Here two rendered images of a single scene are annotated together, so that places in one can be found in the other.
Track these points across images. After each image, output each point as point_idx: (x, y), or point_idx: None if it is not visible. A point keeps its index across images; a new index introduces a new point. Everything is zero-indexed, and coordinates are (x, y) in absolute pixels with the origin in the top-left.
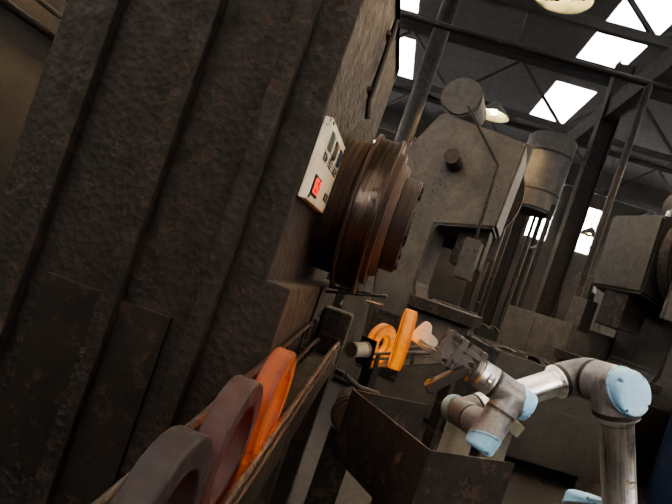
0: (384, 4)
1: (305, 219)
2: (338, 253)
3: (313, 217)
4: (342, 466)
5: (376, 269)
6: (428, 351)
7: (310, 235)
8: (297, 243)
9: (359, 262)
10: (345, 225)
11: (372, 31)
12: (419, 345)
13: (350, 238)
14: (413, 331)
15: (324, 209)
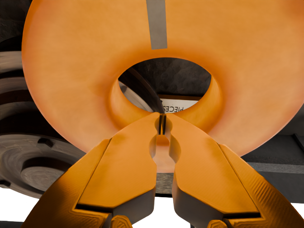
0: (158, 185)
1: (193, 86)
2: (144, 86)
3: (159, 88)
4: None
5: (38, 110)
6: (280, 199)
7: (143, 73)
8: (197, 65)
9: (147, 102)
10: (163, 112)
11: (166, 176)
12: (232, 153)
13: (156, 109)
14: (253, 149)
15: (161, 102)
